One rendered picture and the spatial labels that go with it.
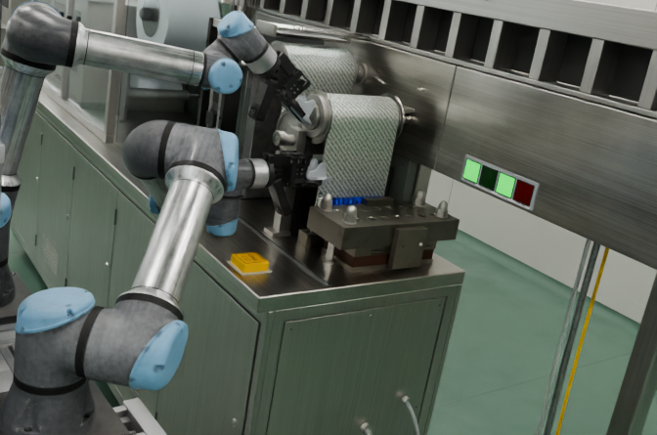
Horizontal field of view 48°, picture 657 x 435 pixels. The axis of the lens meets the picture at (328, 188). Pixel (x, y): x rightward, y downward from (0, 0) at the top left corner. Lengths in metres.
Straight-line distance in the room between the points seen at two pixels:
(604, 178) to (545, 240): 3.10
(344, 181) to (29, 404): 1.06
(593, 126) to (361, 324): 0.74
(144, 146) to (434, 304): 0.96
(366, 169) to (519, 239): 2.98
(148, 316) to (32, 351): 0.18
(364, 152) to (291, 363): 0.61
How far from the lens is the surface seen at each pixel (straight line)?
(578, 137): 1.77
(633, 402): 1.97
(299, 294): 1.73
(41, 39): 1.59
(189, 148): 1.42
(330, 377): 1.93
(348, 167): 2.01
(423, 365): 2.14
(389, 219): 1.94
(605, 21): 1.77
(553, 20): 1.85
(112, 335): 1.21
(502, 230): 5.03
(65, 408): 1.31
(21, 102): 1.75
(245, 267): 1.77
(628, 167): 1.70
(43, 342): 1.24
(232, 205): 1.81
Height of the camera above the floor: 1.61
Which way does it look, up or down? 16 degrees down
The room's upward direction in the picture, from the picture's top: 10 degrees clockwise
